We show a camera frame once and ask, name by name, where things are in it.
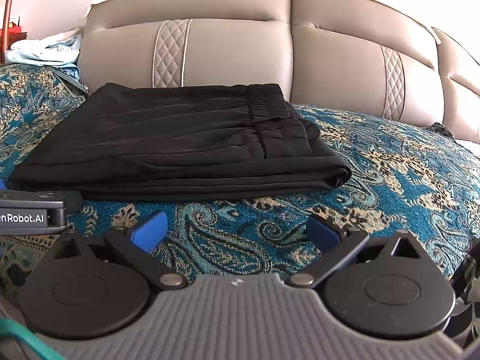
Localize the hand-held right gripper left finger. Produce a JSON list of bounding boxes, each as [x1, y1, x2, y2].
[[48, 211, 188, 290]]

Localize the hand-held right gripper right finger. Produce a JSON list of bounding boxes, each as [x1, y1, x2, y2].
[[284, 215, 429, 289]]

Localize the green cable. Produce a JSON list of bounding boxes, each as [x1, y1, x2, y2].
[[0, 318, 66, 360]]

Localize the blue patterned blanket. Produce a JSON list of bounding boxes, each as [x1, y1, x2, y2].
[[0, 63, 480, 301]]

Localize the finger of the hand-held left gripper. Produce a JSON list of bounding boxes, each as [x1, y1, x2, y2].
[[63, 190, 84, 214]]

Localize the dark pants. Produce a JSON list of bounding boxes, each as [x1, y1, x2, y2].
[[8, 82, 352, 202]]

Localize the light blue cloth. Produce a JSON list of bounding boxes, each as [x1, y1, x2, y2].
[[4, 26, 85, 79]]

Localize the red-brown wooden shelf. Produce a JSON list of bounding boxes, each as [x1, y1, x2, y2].
[[0, 16, 28, 51]]

